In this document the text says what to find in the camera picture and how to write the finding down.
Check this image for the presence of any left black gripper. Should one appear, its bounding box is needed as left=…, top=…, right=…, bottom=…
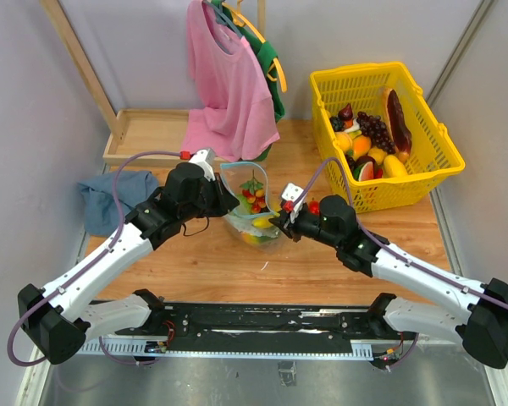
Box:
left=180, top=172, right=240, bottom=222

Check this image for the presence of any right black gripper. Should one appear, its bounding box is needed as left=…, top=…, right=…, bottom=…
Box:
left=268, top=206, right=341, bottom=250

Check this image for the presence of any yellow banana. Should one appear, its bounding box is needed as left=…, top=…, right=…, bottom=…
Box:
left=251, top=216, right=275, bottom=229

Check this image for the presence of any clear zip top bag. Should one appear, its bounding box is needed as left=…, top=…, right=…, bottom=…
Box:
left=220, top=161, right=282, bottom=251

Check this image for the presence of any green yellow mango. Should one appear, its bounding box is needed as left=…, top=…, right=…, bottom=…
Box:
left=241, top=233, right=273, bottom=247

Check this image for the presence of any green cabbage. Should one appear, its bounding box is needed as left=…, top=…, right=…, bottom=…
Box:
left=233, top=195, right=252, bottom=217

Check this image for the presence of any red bell pepper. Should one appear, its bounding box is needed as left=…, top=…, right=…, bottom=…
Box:
left=308, top=200, right=320, bottom=216

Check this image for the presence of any red cherry bunch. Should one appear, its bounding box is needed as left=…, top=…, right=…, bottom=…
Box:
left=240, top=172, right=268, bottom=215

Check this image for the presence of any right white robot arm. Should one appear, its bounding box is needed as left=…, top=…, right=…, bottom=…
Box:
left=270, top=195, right=508, bottom=369

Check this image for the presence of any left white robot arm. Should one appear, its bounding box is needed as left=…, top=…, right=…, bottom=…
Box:
left=18, top=150, right=239, bottom=365

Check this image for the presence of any wooden tray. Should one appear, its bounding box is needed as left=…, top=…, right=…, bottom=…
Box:
left=102, top=109, right=189, bottom=167

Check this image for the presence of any pink t-shirt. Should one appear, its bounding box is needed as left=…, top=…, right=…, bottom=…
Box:
left=181, top=1, right=279, bottom=162

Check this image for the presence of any blue cloth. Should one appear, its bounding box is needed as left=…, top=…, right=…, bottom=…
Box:
left=77, top=170, right=159, bottom=237

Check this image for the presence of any watermelon slice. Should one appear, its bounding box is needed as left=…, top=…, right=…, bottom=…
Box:
left=352, top=155, right=377, bottom=182

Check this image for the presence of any yellow mango fruit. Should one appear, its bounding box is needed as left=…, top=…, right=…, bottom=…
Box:
left=334, top=131, right=353, bottom=153

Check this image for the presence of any orange fruit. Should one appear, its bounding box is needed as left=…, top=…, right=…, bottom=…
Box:
left=352, top=135, right=372, bottom=160

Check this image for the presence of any blue black grape bunch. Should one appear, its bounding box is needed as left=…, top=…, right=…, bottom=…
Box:
left=329, top=116, right=345, bottom=132

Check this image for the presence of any yellow lemon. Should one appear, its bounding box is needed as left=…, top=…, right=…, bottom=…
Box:
left=367, top=147, right=388, bottom=166

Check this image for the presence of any dark red fig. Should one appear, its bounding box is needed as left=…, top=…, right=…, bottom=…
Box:
left=337, top=103, right=354, bottom=127

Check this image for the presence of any yellow plastic basket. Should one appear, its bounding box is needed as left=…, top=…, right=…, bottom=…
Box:
left=310, top=62, right=465, bottom=212

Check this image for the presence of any dark purple grape bunch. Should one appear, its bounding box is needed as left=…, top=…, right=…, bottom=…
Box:
left=356, top=111, right=396, bottom=154

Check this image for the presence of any brown sweet potato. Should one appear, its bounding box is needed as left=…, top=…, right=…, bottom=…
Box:
left=382, top=87, right=412, bottom=163

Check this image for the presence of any green t-shirt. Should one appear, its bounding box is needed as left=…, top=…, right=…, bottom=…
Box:
left=211, top=0, right=286, bottom=162

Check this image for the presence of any yellow clothes hanger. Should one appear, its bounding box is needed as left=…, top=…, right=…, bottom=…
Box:
left=221, top=0, right=288, bottom=93

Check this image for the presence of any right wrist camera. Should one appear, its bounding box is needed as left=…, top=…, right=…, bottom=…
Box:
left=281, top=183, right=305, bottom=223

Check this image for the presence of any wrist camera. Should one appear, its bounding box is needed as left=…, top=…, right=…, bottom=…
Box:
left=178, top=148, right=216, bottom=182
left=281, top=183, right=305, bottom=223

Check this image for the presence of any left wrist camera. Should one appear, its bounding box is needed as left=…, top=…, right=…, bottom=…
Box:
left=178, top=148, right=216, bottom=182

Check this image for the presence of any wooden rack frame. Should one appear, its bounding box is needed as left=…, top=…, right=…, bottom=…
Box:
left=40, top=0, right=267, bottom=143

